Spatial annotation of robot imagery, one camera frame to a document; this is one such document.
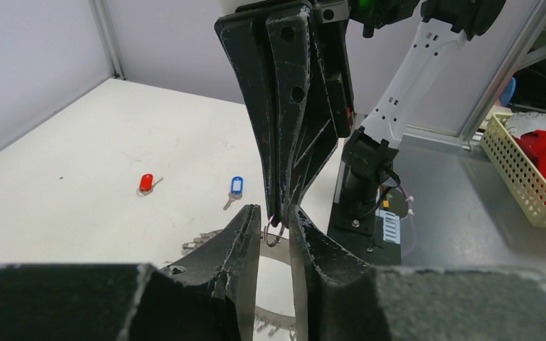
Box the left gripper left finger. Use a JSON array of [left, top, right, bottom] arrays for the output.
[[0, 205, 261, 340]]

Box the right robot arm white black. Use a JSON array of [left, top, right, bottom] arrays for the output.
[[215, 1, 505, 227]]

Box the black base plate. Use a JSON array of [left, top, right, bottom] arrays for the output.
[[327, 164, 403, 267]]

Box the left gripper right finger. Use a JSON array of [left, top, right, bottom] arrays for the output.
[[289, 206, 546, 340]]

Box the blue tag key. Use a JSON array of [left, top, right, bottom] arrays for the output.
[[223, 176, 244, 210]]

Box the cream perforated basket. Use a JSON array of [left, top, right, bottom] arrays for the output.
[[480, 112, 546, 229]]

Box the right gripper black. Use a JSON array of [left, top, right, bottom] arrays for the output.
[[214, 1, 355, 227]]

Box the red tag key on table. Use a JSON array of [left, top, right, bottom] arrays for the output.
[[136, 173, 164, 197]]

